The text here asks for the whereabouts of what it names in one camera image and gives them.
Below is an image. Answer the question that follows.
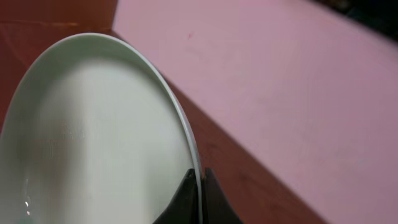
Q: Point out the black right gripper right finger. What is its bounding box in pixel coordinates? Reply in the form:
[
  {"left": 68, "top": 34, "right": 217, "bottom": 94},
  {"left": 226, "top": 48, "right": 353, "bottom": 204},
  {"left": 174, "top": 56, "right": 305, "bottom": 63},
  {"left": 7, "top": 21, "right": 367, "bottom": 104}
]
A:
[{"left": 201, "top": 168, "right": 243, "bottom": 224}]

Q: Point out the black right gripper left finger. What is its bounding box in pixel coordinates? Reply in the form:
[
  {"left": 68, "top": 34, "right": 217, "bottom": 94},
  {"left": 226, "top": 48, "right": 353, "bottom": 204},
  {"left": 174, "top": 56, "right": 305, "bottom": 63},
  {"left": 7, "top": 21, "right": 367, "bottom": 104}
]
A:
[{"left": 153, "top": 169, "right": 199, "bottom": 224}]

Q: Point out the mint green plate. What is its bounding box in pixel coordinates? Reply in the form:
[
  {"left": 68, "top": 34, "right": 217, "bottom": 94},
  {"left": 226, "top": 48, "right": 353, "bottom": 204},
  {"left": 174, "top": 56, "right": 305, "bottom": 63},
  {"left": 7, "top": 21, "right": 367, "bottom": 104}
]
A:
[{"left": 1, "top": 33, "right": 203, "bottom": 223}]

